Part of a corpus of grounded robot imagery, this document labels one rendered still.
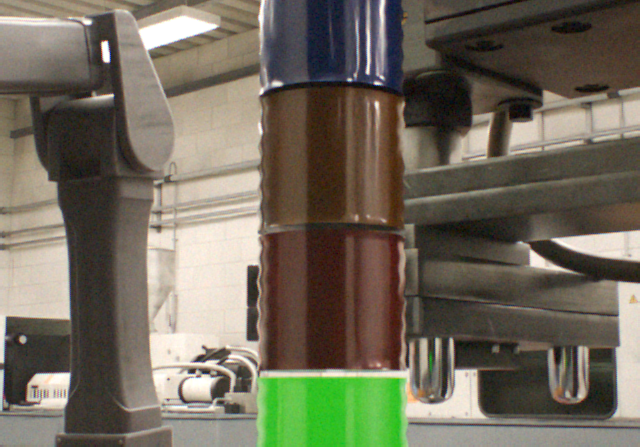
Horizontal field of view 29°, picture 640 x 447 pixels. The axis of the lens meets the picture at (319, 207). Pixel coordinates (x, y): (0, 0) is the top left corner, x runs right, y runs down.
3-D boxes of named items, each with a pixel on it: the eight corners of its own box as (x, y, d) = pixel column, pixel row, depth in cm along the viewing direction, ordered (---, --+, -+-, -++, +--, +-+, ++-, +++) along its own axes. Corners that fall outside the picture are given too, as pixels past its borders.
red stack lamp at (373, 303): (323, 373, 33) (323, 251, 34) (437, 371, 31) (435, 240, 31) (224, 370, 30) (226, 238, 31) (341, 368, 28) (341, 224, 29)
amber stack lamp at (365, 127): (323, 245, 34) (323, 127, 34) (435, 233, 31) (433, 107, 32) (226, 231, 31) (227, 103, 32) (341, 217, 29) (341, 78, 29)
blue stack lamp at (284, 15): (323, 122, 34) (323, 7, 35) (433, 101, 32) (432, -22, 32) (227, 97, 32) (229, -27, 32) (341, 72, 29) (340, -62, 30)
